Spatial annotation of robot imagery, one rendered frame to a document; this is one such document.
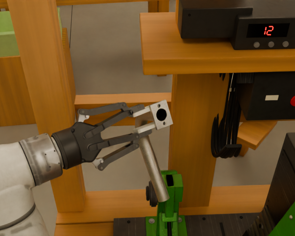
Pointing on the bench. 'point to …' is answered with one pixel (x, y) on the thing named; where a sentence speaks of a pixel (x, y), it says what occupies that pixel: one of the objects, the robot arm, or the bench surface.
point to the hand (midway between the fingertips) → (147, 118)
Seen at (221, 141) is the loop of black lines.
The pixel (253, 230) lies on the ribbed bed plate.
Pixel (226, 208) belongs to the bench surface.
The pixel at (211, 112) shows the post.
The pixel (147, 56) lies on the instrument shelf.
